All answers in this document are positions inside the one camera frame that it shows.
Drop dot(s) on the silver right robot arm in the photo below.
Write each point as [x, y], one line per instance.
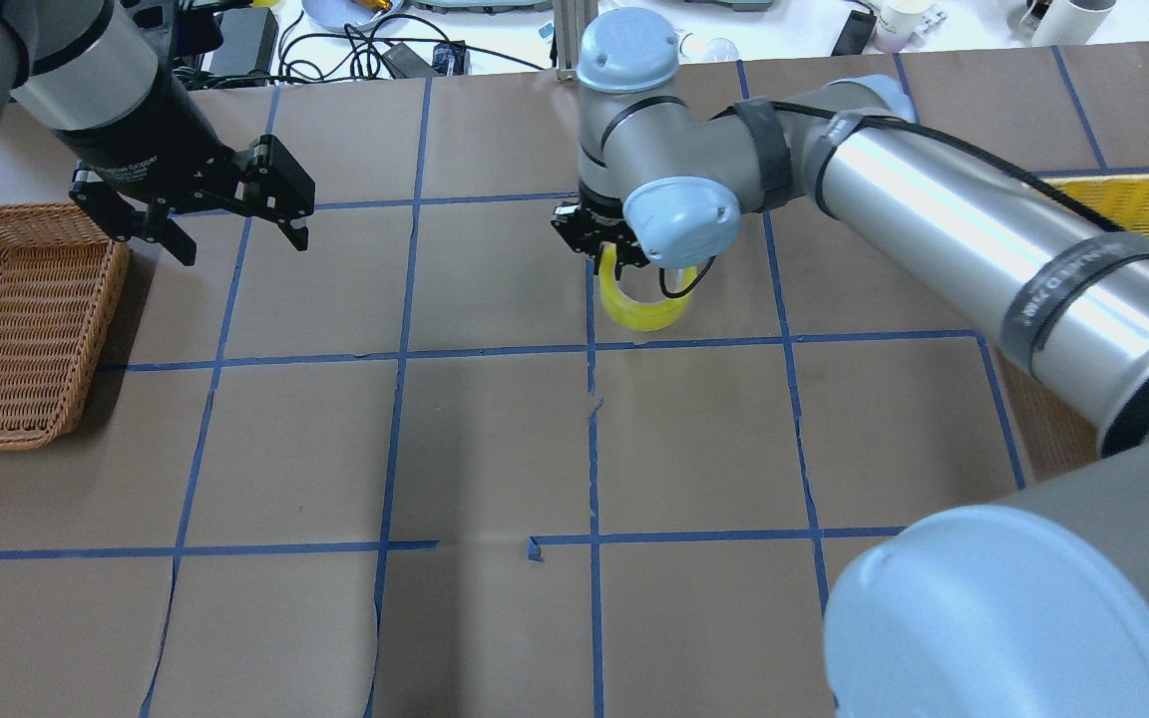
[1033, 606]

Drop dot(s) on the aluminium frame post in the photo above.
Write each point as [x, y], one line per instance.
[570, 19]

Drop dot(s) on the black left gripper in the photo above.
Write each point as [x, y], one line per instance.
[149, 140]

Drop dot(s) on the brown wicker basket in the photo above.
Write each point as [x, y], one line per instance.
[61, 280]

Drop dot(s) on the brass cylinder part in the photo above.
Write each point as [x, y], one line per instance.
[375, 6]

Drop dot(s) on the black power adapter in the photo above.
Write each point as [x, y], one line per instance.
[247, 40]

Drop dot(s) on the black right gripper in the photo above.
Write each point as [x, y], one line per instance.
[582, 228]

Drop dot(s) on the white paper cup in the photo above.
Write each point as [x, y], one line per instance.
[896, 23]

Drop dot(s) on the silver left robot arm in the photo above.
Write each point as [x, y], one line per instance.
[76, 64]

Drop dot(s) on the yellow tape roll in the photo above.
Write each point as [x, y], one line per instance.
[642, 316]

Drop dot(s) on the blue plate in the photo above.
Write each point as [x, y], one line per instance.
[334, 16]

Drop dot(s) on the white light bulb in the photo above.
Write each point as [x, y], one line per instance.
[701, 49]

